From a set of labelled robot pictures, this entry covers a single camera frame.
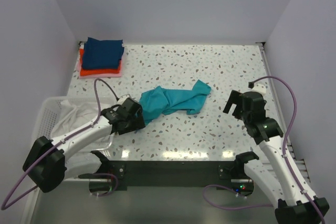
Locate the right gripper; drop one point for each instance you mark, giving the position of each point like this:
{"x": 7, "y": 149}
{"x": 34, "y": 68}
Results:
{"x": 235, "y": 97}

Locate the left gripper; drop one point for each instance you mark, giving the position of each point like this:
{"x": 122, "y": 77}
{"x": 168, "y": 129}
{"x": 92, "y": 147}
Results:
{"x": 138, "y": 124}

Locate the teal t shirt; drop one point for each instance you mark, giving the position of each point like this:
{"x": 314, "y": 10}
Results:
{"x": 160, "y": 101}

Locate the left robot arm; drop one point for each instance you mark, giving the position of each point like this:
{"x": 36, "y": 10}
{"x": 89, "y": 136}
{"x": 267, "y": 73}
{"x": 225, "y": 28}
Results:
{"x": 49, "y": 162}

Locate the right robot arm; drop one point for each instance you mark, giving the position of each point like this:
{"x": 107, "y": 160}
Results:
{"x": 292, "y": 198}

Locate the folded pink t shirt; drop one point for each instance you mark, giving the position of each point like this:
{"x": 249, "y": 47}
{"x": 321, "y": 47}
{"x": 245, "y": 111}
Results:
{"x": 98, "y": 76}

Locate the white t shirt in basket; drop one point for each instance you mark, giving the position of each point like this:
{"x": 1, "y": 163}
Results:
{"x": 74, "y": 114}

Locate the folded orange t shirt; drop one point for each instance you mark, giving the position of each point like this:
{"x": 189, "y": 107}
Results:
{"x": 94, "y": 72}

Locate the folded navy blue t shirt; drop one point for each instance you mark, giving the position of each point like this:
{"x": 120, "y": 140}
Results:
{"x": 102, "y": 54}

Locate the white plastic basket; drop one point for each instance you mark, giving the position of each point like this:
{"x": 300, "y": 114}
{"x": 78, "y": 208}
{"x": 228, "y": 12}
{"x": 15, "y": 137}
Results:
{"x": 48, "y": 115}

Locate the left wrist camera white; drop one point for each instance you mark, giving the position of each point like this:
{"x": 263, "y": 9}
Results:
{"x": 123, "y": 98}

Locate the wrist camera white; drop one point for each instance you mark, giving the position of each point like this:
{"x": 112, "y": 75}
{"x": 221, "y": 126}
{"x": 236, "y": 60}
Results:
{"x": 259, "y": 88}
{"x": 123, "y": 98}

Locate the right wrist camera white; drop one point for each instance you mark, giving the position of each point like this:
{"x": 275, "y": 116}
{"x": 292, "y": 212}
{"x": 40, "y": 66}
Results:
{"x": 259, "y": 88}

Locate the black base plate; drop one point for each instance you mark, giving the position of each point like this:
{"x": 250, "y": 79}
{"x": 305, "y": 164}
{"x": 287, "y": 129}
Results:
{"x": 124, "y": 174}

